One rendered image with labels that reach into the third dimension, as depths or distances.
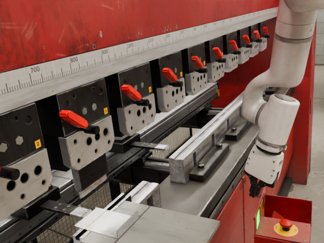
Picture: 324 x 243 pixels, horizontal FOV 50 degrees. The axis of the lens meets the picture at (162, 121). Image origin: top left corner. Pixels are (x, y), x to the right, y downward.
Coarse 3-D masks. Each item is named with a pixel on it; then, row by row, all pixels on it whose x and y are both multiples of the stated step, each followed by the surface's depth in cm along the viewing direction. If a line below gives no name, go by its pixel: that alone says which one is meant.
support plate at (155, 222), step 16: (128, 208) 89; (144, 208) 88; (160, 208) 87; (144, 224) 81; (160, 224) 81; (176, 224) 80; (192, 224) 80; (208, 224) 79; (96, 240) 77; (112, 240) 77; (128, 240) 76; (144, 240) 76; (160, 240) 75; (176, 240) 75; (192, 240) 74; (208, 240) 74
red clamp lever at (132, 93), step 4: (124, 88) 80; (128, 88) 79; (132, 88) 80; (124, 92) 81; (128, 92) 80; (132, 92) 80; (136, 92) 82; (132, 96) 82; (136, 96) 82; (140, 96) 84; (136, 100) 85; (140, 100) 85; (144, 100) 86; (148, 100) 86; (136, 104) 87; (140, 104) 86; (144, 104) 86; (148, 104) 86
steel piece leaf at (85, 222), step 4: (96, 208) 90; (100, 208) 89; (92, 212) 88; (96, 212) 88; (100, 212) 88; (104, 212) 88; (88, 216) 86; (92, 216) 86; (96, 216) 86; (84, 220) 85; (88, 220) 85; (92, 220) 85; (76, 224) 84; (80, 224) 84; (84, 224) 83; (88, 224) 83; (84, 228) 82
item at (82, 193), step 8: (96, 160) 82; (104, 160) 85; (88, 168) 80; (96, 168) 82; (104, 168) 85; (80, 176) 77; (88, 176) 80; (96, 176) 82; (104, 176) 86; (80, 184) 78; (88, 184) 80; (96, 184) 84; (80, 192) 79; (88, 192) 82
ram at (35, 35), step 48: (0, 0) 54; (48, 0) 62; (96, 0) 74; (144, 0) 90; (192, 0) 116; (240, 0) 162; (0, 48) 54; (48, 48) 63; (96, 48) 75; (0, 96) 55; (48, 96) 64
